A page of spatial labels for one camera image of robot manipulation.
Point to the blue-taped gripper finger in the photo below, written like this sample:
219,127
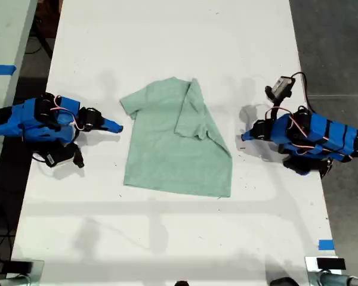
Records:
110,122
250,138
111,129
251,132

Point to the pale green T-shirt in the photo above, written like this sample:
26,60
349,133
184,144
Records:
173,155

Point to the blue and black arm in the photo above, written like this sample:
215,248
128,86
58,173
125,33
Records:
32,119
331,132

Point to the long blue tape strip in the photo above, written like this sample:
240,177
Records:
1,69

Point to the white side table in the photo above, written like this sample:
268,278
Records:
3,59

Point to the short blue tape piece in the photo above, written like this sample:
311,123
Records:
326,245

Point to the small black box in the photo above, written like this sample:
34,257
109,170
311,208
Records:
21,267
330,264

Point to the curved black camera stalk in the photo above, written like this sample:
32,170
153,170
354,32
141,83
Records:
277,108

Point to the short black camera stalk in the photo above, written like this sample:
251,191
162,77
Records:
76,155

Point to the grey and black camera box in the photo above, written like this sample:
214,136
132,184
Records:
281,85

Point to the black camera box white label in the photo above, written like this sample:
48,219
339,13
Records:
54,158

